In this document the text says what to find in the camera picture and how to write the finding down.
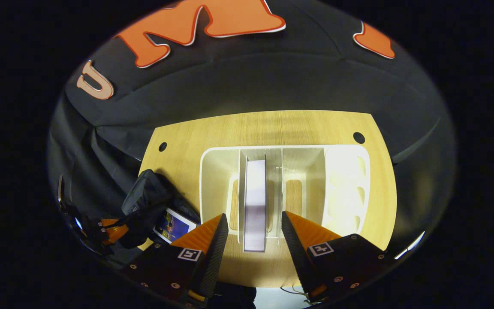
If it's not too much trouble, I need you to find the dark grey cover book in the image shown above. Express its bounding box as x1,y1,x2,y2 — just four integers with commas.
242,158,270,253

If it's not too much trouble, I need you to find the black schoolbag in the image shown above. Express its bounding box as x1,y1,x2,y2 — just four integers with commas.
118,169,202,262

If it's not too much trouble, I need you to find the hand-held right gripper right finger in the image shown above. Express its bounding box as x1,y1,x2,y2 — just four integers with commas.
281,210,395,303

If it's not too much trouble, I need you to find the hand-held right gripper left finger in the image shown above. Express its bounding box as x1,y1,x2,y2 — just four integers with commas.
123,212,229,306

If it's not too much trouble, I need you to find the white bookshelf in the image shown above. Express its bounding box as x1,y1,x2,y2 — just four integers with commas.
199,145,372,254

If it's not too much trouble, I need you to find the blue cover book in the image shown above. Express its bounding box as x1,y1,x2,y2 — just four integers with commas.
153,208,199,244

